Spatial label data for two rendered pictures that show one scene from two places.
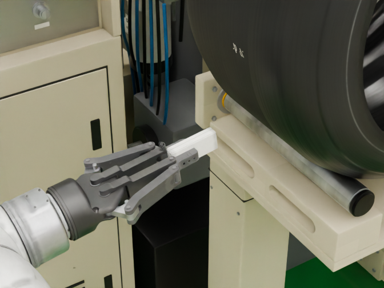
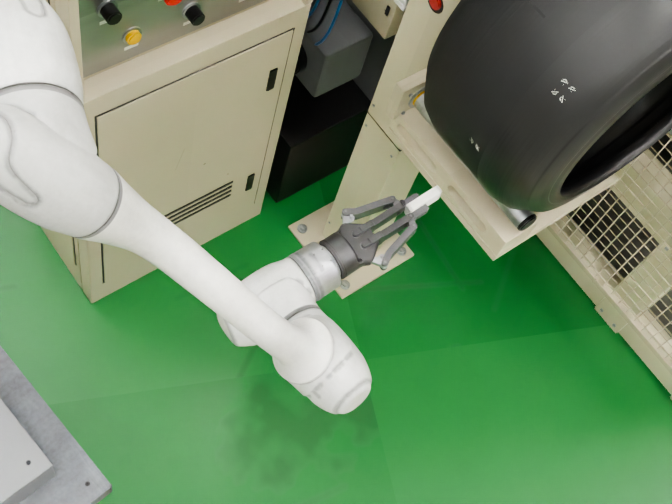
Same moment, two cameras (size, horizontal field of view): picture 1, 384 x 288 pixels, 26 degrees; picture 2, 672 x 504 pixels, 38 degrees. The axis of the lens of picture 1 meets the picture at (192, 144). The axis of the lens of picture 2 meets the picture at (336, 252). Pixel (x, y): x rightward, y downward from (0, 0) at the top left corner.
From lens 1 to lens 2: 0.90 m
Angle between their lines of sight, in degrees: 29
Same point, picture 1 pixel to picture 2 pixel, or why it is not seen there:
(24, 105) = (222, 69)
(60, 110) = (249, 67)
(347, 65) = (558, 177)
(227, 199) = (381, 140)
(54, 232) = (334, 282)
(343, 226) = (509, 235)
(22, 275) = (347, 349)
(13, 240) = (310, 293)
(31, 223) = (321, 278)
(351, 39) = (567, 165)
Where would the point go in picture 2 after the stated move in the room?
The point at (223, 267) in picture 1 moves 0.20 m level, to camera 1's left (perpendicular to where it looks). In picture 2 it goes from (361, 182) to (284, 180)
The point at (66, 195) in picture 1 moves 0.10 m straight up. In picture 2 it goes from (342, 254) to (354, 225)
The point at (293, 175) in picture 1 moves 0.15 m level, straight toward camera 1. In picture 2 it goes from (470, 181) to (470, 246)
